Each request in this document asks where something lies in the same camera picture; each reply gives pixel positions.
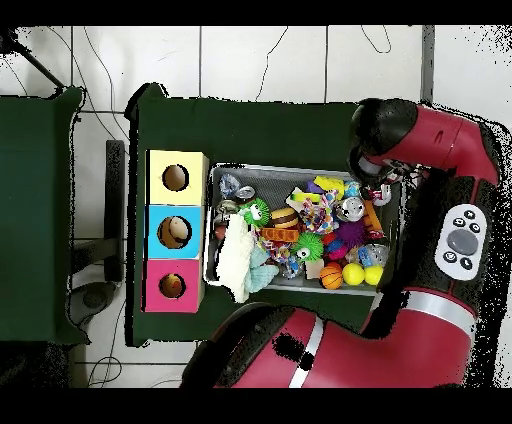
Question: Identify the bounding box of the green spiky ball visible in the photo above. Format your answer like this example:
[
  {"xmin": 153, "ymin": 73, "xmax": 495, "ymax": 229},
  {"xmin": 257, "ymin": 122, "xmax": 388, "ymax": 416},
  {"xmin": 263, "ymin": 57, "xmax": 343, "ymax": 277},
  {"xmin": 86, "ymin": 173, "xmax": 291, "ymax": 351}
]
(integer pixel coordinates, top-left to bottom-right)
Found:
[
  {"xmin": 294, "ymin": 233, "xmax": 325, "ymax": 264},
  {"xmin": 239, "ymin": 198, "xmax": 272, "ymax": 228}
]

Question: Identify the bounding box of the cream yellow waffle cloth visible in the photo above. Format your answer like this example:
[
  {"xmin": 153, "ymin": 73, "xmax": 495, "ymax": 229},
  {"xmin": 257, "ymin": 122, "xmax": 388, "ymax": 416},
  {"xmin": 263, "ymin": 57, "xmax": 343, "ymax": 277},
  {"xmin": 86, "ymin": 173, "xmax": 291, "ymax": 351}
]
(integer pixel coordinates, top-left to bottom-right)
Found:
[{"xmin": 217, "ymin": 214, "xmax": 257, "ymax": 305}]

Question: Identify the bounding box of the colourful patterned cloth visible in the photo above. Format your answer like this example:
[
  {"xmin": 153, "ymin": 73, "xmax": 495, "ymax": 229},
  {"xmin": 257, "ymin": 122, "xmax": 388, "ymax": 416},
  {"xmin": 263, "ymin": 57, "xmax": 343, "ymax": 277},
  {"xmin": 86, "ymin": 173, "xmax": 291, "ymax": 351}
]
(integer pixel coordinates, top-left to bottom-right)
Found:
[{"xmin": 299, "ymin": 193, "xmax": 341, "ymax": 235}]

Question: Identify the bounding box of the mint green waffle cloth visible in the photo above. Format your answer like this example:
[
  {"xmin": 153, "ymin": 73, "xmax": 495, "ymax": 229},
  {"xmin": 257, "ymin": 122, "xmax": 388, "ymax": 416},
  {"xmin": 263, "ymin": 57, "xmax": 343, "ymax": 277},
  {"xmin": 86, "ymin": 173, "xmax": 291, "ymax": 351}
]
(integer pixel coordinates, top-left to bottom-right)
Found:
[{"xmin": 246, "ymin": 239, "xmax": 281, "ymax": 294}]

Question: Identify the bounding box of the purple spiky ball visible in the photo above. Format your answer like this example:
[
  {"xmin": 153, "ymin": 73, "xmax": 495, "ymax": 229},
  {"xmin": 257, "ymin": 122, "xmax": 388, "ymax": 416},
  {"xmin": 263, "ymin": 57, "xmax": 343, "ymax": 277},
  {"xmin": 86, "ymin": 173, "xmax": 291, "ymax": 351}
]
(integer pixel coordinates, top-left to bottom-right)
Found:
[{"xmin": 334, "ymin": 219, "xmax": 368, "ymax": 249}]

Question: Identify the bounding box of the yellow plush duck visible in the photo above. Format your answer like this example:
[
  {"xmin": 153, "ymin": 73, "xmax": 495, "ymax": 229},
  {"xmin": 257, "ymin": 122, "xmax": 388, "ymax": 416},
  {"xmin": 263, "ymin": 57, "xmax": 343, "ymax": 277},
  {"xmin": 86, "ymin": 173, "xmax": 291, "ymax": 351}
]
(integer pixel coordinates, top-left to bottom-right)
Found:
[{"xmin": 162, "ymin": 275, "xmax": 185, "ymax": 298}]

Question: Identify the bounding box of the wooden box with three holes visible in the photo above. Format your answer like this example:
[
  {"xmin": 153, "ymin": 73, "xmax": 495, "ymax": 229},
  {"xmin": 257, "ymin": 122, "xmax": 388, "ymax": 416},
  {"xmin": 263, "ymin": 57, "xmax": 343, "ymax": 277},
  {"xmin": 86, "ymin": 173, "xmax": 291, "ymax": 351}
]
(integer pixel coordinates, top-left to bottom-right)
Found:
[{"xmin": 143, "ymin": 149, "xmax": 211, "ymax": 314}]

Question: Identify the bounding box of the small orange plastic block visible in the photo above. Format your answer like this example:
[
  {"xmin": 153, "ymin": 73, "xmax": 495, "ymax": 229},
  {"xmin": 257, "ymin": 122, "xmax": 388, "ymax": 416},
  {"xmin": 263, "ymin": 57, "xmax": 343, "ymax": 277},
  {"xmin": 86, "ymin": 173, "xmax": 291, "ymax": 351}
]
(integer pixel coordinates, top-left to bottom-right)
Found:
[{"xmin": 259, "ymin": 227, "xmax": 301, "ymax": 244}]

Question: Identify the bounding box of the yellow toy banana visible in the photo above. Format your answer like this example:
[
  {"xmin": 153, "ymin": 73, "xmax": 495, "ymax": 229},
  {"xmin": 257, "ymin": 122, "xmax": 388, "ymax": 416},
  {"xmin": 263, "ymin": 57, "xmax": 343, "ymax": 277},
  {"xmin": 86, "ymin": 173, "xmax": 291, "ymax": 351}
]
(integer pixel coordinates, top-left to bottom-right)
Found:
[{"xmin": 313, "ymin": 175, "xmax": 347, "ymax": 200}]

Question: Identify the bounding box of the wooden cube block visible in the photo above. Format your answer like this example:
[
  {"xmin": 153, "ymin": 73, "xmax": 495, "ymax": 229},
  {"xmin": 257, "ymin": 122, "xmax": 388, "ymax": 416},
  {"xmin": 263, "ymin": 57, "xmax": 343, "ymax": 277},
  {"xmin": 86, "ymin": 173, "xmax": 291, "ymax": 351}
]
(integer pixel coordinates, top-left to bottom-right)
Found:
[{"xmin": 303, "ymin": 259, "xmax": 326, "ymax": 281}]

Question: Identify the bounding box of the dark green table cloth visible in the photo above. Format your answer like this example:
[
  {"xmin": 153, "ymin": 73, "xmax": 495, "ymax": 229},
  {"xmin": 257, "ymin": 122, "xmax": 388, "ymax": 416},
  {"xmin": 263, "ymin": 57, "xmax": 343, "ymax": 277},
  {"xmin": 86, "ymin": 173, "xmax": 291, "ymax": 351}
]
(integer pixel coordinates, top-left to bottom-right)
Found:
[
  {"xmin": 0, "ymin": 87, "xmax": 85, "ymax": 344},
  {"xmin": 126, "ymin": 82, "xmax": 413, "ymax": 348}
]

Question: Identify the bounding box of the silver metal can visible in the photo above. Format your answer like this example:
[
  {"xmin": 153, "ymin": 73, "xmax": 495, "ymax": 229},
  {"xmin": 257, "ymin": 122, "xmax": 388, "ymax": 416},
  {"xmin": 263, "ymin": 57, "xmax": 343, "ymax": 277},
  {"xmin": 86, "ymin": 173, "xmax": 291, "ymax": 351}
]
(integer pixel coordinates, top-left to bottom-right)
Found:
[{"xmin": 335, "ymin": 195, "xmax": 366, "ymax": 224}]

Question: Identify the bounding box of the small orange basketball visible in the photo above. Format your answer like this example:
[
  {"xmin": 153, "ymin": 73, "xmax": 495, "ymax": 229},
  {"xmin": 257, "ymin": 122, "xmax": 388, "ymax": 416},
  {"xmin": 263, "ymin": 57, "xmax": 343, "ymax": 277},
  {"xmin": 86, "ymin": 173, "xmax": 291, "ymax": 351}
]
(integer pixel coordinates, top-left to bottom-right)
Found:
[{"xmin": 319, "ymin": 263, "xmax": 344, "ymax": 290}]

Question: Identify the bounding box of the yellow ball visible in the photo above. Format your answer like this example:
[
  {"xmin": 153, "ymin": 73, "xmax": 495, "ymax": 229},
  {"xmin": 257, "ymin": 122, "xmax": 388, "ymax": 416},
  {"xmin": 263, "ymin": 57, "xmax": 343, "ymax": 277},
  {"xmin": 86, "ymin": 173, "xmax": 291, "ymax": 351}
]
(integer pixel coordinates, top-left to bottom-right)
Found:
[
  {"xmin": 363, "ymin": 264, "xmax": 385, "ymax": 287},
  {"xmin": 342, "ymin": 263, "xmax": 366, "ymax": 287}
]

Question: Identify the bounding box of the orange plastic block toy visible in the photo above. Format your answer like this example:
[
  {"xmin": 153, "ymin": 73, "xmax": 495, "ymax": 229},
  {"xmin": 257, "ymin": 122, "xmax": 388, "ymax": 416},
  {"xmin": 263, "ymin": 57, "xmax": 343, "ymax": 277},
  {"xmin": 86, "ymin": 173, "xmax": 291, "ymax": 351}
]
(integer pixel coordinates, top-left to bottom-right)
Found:
[{"xmin": 363, "ymin": 203, "xmax": 385, "ymax": 240}]

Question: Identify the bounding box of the black tripod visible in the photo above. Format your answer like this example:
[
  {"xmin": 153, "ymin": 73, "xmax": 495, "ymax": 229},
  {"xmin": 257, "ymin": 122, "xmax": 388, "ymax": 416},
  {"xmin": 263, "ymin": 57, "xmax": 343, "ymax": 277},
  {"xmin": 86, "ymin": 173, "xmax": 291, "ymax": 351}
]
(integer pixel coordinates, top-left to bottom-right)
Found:
[{"xmin": 0, "ymin": 26, "xmax": 69, "ymax": 93}]

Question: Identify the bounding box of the shallow wire mesh bin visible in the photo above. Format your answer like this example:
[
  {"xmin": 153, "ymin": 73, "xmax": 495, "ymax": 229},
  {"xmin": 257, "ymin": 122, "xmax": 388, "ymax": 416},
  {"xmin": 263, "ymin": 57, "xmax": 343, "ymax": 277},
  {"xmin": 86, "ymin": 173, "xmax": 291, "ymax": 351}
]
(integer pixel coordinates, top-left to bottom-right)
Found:
[{"xmin": 206, "ymin": 163, "xmax": 404, "ymax": 297}]

